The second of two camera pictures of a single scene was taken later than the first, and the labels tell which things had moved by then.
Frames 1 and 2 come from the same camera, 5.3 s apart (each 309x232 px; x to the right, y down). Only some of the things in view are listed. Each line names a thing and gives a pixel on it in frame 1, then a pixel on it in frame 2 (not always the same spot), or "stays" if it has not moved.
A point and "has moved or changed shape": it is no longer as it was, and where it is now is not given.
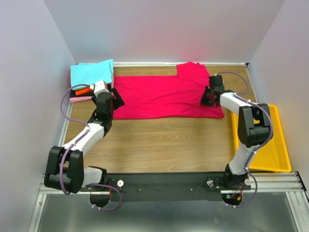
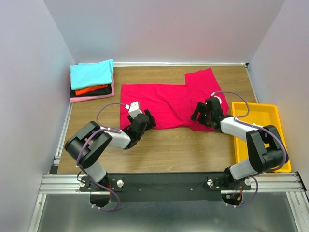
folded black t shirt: (73, 94) stays
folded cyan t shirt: (88, 73) stays
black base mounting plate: (163, 187) stays
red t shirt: (166, 96) has moved or changed shape
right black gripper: (207, 97) -> (203, 113)
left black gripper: (116, 99) -> (147, 119)
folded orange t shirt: (78, 92) stays
